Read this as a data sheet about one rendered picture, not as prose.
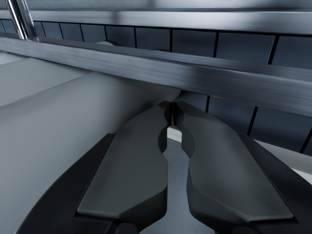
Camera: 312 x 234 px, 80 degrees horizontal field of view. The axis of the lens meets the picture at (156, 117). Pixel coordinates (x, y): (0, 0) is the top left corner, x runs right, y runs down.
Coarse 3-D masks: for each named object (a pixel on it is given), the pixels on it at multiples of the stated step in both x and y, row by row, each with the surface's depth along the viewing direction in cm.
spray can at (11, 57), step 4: (4, 52) 18; (8, 52) 18; (12, 52) 18; (0, 56) 17; (4, 56) 17; (8, 56) 17; (12, 56) 18; (16, 56) 18; (20, 56) 18; (24, 56) 18; (28, 56) 18; (0, 60) 17; (4, 60) 17; (8, 60) 17; (12, 60) 17; (16, 60) 17; (0, 64) 16
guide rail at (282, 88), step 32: (0, 32) 16; (96, 64) 10; (128, 64) 9; (160, 64) 8; (192, 64) 7; (224, 64) 7; (256, 64) 7; (224, 96) 7; (256, 96) 6; (288, 96) 6
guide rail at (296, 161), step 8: (168, 128) 16; (176, 128) 16; (168, 136) 16; (176, 136) 16; (264, 144) 14; (272, 152) 13; (280, 152) 13; (288, 152) 13; (296, 152) 13; (280, 160) 12; (288, 160) 12; (296, 160) 12; (304, 160) 12; (296, 168) 12; (304, 168) 12; (304, 176) 12
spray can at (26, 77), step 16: (16, 64) 13; (32, 64) 13; (48, 64) 14; (64, 64) 14; (0, 80) 11; (16, 80) 12; (32, 80) 13; (48, 80) 13; (64, 80) 14; (0, 96) 11; (16, 96) 12
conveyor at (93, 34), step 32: (64, 32) 23; (96, 32) 20; (128, 32) 18; (160, 32) 16; (192, 32) 15; (224, 32) 14; (288, 64) 12; (192, 96) 17; (256, 128) 15; (288, 128) 14
